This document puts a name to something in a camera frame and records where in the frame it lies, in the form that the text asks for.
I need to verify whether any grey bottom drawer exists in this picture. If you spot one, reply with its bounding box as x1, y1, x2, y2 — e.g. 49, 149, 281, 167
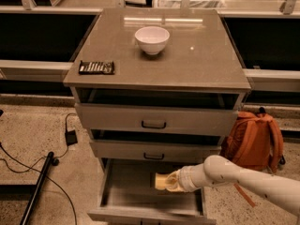
88, 159, 217, 225

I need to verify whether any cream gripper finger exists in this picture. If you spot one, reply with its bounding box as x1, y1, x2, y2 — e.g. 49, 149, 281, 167
165, 172, 178, 185
166, 184, 184, 192

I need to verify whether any grey drawer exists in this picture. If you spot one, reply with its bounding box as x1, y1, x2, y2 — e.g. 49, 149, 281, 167
88, 159, 217, 225
75, 89, 237, 136
90, 130, 222, 163

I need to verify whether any grey drawer cabinet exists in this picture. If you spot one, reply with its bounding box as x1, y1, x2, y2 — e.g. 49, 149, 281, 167
63, 7, 252, 225

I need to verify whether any black floor cable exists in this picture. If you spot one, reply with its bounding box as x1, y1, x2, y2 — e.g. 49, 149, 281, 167
0, 112, 79, 225

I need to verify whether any grey middle drawer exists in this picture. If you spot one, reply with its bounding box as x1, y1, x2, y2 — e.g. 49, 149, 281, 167
90, 130, 222, 163

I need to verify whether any grey top drawer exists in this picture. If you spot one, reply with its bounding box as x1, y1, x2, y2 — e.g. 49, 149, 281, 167
75, 89, 237, 136

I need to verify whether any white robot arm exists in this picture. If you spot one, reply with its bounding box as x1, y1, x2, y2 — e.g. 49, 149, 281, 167
165, 155, 300, 217

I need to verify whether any orange backpack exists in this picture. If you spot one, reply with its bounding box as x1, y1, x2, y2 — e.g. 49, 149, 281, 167
220, 107, 284, 173

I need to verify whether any black power adapter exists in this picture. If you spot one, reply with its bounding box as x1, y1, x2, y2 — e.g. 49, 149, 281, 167
65, 130, 78, 146

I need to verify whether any white ceramic bowl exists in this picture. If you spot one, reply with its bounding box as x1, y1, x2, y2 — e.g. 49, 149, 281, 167
135, 26, 170, 55

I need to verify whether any black metal pole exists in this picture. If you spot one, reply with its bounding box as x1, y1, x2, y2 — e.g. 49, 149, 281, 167
20, 152, 54, 225

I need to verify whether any yellow sponge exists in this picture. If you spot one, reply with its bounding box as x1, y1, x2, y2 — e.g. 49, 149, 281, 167
155, 173, 172, 190

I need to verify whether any black snack packet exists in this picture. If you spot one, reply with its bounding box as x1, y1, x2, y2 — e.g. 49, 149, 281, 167
79, 61, 114, 75

